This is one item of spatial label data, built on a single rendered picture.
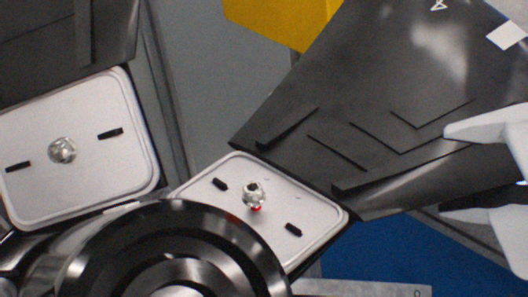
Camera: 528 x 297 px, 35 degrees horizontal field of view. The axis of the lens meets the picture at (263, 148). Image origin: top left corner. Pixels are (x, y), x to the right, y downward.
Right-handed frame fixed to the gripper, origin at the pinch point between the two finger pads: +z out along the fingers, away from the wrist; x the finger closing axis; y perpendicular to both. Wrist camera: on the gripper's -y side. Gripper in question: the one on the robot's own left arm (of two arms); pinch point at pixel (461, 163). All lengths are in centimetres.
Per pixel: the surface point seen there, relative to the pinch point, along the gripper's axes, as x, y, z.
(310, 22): 18.5, -33.3, 11.9
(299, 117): -0.4, -3.3, 9.5
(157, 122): 67, -63, 44
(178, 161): 78, -63, 42
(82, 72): -11.0, 3.2, 18.6
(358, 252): 59, -32, 8
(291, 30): 20.8, -34.8, 14.1
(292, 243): -1.4, 6.5, 9.1
